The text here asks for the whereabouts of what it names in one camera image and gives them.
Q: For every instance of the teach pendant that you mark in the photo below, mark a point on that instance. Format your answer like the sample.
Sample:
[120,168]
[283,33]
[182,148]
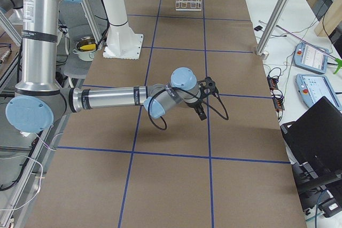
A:
[309,58]
[313,87]

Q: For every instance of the teach pendant near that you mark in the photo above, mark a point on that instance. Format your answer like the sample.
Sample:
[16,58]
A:
[313,87]

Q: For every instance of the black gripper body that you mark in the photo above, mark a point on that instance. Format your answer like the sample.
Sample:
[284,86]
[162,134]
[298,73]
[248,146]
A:
[195,104]

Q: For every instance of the white pot with corn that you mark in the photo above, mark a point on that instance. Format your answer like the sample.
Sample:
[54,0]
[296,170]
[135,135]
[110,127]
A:
[85,48]

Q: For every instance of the orange black cable hub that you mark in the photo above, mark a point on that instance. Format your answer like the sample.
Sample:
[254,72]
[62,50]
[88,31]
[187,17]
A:
[276,94]

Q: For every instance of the reacher grabber tool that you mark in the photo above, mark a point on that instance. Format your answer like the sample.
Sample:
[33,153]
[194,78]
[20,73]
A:
[337,60]

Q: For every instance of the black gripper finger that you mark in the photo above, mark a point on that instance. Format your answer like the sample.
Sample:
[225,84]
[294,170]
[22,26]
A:
[200,111]

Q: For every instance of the teach pendant far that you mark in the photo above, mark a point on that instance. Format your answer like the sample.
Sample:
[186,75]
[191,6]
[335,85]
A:
[309,58]

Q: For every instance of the black laptop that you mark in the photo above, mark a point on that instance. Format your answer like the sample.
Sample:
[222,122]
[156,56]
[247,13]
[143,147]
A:
[315,137]

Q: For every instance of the aluminium frame post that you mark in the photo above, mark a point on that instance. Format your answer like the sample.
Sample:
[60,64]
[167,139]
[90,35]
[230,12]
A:
[271,24]

